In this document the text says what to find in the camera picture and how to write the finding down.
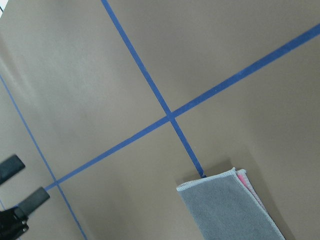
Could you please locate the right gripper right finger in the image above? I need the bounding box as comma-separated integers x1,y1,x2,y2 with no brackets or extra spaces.
17,187,50,215

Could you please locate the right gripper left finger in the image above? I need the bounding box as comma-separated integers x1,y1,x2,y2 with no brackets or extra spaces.
0,154,26,185

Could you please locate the pink and grey towel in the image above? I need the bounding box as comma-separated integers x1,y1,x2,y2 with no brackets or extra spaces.
176,168,284,240

